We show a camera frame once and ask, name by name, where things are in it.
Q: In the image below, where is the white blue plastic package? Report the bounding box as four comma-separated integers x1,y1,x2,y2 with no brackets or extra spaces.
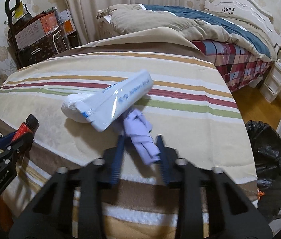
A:
75,70,153,132

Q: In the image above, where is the white plastic drawer unit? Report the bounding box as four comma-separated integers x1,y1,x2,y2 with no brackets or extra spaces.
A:
260,59,281,103

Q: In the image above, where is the lilac cloth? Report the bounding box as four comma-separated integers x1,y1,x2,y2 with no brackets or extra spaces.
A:
123,107,160,166

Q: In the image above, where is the plaid bed sheet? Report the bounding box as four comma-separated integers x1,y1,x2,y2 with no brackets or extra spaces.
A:
193,40,271,92

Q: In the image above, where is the orange white cardboard box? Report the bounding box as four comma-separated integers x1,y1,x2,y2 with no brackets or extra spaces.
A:
15,12,58,50

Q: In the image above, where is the striped cloth covered table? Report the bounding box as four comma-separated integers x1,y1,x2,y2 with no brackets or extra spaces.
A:
0,27,257,238

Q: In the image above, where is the white wooden headboard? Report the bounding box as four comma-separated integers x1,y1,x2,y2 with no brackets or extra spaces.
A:
205,0,281,52

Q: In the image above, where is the red bottle black cap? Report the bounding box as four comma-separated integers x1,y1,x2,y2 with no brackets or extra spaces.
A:
14,114,39,140

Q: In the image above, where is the blue beige duvet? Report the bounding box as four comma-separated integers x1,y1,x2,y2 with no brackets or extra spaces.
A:
103,5,277,62

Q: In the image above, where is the orange white small carton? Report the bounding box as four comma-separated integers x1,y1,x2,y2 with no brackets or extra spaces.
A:
59,9,76,35

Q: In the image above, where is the black hand cart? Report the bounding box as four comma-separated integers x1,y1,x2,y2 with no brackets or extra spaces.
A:
5,0,32,69

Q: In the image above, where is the orange red wrapper in bin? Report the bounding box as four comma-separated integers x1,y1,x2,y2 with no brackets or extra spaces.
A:
257,188,265,200

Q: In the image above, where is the black lined trash bin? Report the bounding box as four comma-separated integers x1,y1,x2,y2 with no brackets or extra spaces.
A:
245,120,281,223

